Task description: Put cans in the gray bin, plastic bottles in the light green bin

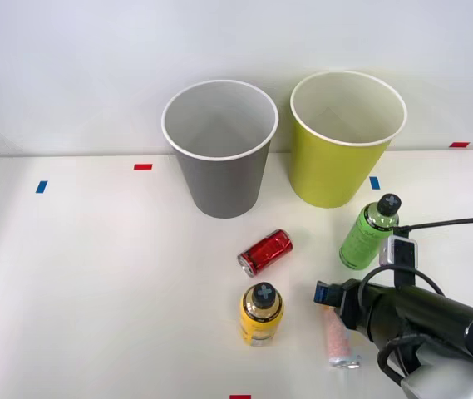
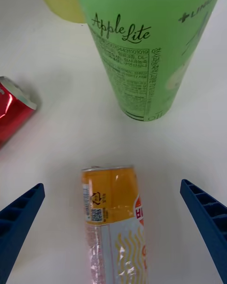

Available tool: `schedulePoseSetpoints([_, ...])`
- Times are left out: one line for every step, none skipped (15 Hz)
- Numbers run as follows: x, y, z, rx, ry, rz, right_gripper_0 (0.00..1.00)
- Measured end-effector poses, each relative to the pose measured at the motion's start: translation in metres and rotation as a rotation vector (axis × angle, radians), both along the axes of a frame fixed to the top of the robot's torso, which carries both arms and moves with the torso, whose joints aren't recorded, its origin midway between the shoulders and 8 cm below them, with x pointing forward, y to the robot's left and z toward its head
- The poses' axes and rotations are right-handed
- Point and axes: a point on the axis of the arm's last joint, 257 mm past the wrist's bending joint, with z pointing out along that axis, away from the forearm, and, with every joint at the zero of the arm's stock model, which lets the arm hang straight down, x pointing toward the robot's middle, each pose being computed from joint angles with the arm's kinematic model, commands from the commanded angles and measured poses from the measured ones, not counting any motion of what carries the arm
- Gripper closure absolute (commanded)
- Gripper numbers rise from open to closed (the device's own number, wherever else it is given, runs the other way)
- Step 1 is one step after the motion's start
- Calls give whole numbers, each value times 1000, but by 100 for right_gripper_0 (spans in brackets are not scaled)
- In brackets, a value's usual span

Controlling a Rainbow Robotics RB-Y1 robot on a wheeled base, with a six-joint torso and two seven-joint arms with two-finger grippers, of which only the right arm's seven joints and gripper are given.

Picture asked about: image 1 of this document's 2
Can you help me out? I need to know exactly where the red drink can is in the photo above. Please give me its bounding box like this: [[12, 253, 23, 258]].
[[237, 228, 294, 278]]

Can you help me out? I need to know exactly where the grey plastic waste bin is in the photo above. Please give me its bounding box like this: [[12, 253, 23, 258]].
[[160, 78, 280, 219]]

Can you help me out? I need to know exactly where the pink drink can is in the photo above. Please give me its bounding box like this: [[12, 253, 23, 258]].
[[322, 306, 362, 370]]

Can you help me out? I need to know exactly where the yellow plastic bottle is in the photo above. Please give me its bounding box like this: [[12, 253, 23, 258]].
[[239, 281, 285, 348]]

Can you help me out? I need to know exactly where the yellow-green plastic waste bin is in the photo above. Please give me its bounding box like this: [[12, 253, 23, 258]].
[[288, 70, 408, 209]]

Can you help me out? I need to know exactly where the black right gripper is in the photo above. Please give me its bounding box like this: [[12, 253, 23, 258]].
[[313, 278, 392, 342]]

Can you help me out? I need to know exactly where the green plastic bottle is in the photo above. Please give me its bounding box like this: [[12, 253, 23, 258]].
[[338, 193, 403, 271]]

